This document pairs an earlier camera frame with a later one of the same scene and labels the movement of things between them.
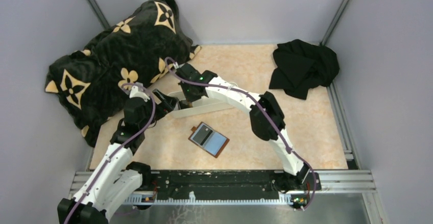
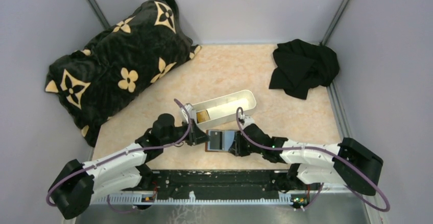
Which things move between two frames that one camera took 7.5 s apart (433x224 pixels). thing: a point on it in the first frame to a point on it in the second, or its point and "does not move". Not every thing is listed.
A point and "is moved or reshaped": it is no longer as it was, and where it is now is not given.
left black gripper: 167,105 to 196,135
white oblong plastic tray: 211,104 is moved or reshaped
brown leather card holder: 209,139 is moved or reshaped
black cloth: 302,66 does not move
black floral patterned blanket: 87,84 does not move
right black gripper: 189,99 to 236,148
